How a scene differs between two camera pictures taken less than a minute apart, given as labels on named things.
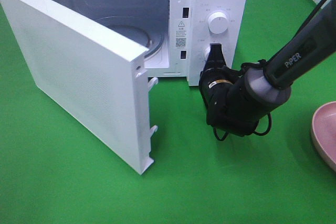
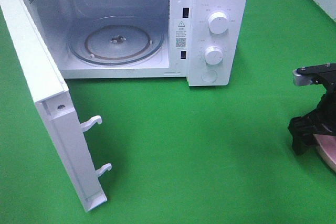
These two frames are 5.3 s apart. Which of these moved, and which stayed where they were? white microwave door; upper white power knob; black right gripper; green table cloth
Moved: black right gripper; white microwave door
Stayed: upper white power knob; green table cloth
